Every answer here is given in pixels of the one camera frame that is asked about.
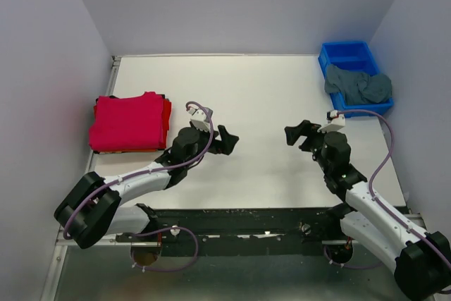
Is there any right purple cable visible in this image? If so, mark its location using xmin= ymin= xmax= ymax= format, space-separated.
xmin=323 ymin=109 xmax=451 ymax=269

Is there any magenta folded t shirt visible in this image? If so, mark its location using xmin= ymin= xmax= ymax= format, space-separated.
xmin=87 ymin=91 xmax=165 ymax=152

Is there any aluminium frame rail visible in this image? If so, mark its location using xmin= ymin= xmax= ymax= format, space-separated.
xmin=38 ymin=54 xmax=163 ymax=301

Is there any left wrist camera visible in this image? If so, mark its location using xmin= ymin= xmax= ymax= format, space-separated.
xmin=187 ymin=106 xmax=213 ymax=133

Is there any grey-blue t shirt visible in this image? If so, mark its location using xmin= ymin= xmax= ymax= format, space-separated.
xmin=324 ymin=64 xmax=393 ymax=106

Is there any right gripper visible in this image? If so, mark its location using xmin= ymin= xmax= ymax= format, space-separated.
xmin=285 ymin=118 xmax=338 ymax=173

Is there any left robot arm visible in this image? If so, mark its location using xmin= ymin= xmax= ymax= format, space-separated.
xmin=54 ymin=125 xmax=239 ymax=249

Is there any blue plastic bin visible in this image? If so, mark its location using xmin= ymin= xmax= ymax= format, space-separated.
xmin=318 ymin=41 xmax=394 ymax=118

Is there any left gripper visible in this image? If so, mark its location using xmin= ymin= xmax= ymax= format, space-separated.
xmin=185 ymin=125 xmax=239 ymax=168

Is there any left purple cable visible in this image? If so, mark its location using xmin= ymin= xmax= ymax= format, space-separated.
xmin=62 ymin=101 xmax=214 ymax=274

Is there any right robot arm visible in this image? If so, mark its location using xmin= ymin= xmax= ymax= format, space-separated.
xmin=284 ymin=120 xmax=450 ymax=300

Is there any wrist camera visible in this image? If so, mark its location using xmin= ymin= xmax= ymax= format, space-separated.
xmin=187 ymin=106 xmax=213 ymax=133
xmin=318 ymin=110 xmax=345 ymax=133

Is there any red folded t shirt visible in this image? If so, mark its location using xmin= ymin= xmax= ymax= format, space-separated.
xmin=92 ymin=96 xmax=173 ymax=154

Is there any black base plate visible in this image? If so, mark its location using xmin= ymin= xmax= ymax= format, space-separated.
xmin=116 ymin=204 xmax=409 ymax=258

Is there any purple cable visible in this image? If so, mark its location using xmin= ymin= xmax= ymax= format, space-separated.
xmin=62 ymin=101 xmax=214 ymax=274
xmin=323 ymin=109 xmax=451 ymax=269

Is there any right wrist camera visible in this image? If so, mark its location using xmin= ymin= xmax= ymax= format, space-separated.
xmin=318 ymin=110 xmax=345 ymax=133

